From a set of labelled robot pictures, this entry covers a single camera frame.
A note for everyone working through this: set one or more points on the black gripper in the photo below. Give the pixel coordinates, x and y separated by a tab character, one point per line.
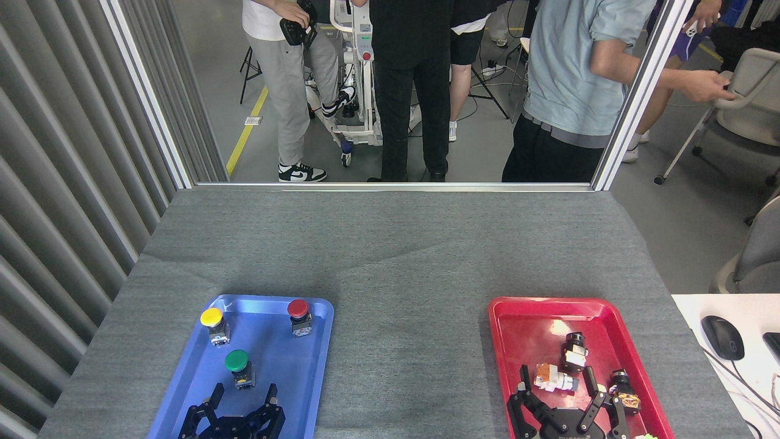
234	428
567	427

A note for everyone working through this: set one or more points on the green push button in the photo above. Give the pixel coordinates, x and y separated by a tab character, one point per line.
236	361

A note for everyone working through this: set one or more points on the black handheld controller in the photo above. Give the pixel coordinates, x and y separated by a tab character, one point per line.
295	33

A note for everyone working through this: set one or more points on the yellow push button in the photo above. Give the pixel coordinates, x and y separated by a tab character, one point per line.
211	316

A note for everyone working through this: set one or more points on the red push button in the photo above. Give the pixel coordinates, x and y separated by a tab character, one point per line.
298	308

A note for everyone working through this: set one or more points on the person's hand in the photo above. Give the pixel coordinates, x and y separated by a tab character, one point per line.
292	11
716	86

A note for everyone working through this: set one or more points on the blue plastic tray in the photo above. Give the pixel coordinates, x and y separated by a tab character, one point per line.
268	353

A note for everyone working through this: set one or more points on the red plastic tray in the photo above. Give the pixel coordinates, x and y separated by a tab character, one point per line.
530	329

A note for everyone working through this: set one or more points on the black computer mouse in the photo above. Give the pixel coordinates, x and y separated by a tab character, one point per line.
723	338

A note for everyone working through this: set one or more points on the white desk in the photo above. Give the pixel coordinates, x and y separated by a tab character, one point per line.
725	308

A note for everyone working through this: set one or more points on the flat black device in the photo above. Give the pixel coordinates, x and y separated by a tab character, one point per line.
773	345

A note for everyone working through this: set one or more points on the grey felt table cover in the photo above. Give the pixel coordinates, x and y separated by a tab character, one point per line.
390	256

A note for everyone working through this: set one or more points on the grey ribbed side panel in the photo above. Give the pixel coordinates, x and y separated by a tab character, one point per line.
177	79
55	183

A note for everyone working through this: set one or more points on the metal floor socket plate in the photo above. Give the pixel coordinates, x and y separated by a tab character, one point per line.
253	121

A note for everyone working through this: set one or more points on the black tripod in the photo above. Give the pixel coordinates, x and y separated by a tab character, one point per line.
248	64
490	91

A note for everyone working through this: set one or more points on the person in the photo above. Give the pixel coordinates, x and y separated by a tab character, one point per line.
685	42
560	73
464	42
414	61
289	85

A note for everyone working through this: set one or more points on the white power strip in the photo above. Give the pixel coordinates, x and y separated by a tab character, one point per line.
493	70

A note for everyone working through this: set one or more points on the white stand on wheels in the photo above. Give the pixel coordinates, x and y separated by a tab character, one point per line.
367	97

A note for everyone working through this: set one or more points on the white and orange switch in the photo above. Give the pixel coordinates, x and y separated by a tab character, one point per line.
556	379

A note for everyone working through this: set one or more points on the black selector switch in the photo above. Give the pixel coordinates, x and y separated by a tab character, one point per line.
574	353

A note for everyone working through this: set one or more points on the black switch with brown base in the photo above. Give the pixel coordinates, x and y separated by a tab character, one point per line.
627	399

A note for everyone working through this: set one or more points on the silver frame rail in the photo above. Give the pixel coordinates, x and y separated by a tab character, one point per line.
390	186

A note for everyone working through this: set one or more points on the silver frame post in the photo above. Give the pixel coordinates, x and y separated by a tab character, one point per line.
640	91
146	91

